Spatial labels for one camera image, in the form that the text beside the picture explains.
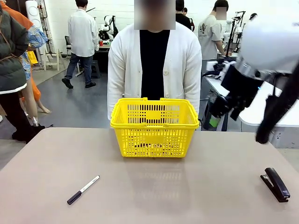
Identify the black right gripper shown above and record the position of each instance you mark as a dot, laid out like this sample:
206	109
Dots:
240	86

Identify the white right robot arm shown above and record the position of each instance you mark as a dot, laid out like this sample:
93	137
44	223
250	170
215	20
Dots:
268	42

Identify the person in grey t-shirt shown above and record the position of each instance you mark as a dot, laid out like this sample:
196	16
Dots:
210	35

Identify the yellow plastic shopping basket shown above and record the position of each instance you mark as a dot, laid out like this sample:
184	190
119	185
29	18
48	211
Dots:
154	140

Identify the person in white cardigan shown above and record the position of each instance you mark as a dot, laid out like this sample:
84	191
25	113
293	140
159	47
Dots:
126	65

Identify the person in white shirt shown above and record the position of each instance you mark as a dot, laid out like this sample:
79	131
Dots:
81	35

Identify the navy garment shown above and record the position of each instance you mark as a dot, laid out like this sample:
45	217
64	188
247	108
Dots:
211	75

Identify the large white table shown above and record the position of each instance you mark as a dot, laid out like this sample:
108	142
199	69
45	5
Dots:
292	119

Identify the black stapler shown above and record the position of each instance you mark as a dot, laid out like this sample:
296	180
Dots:
275	184

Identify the small dark stool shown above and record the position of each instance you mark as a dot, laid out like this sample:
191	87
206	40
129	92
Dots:
95	68

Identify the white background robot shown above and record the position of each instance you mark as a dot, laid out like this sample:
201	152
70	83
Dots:
108	26

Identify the white marker black cap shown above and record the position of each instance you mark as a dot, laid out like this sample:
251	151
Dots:
84	189

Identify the white step stool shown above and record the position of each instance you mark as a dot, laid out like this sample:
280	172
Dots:
52	59

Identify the mannequin in orange garment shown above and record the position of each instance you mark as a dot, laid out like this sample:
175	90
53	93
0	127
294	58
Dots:
35	91

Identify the yellow floor sign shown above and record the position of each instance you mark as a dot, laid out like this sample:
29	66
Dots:
32	58

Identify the blue patterned shirt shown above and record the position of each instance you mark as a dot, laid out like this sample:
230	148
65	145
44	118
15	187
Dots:
37	37

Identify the white cylindrical tower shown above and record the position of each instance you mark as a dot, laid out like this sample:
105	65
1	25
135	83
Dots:
33	14

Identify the figure in dark green jacket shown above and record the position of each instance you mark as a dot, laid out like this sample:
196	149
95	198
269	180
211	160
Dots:
11	46

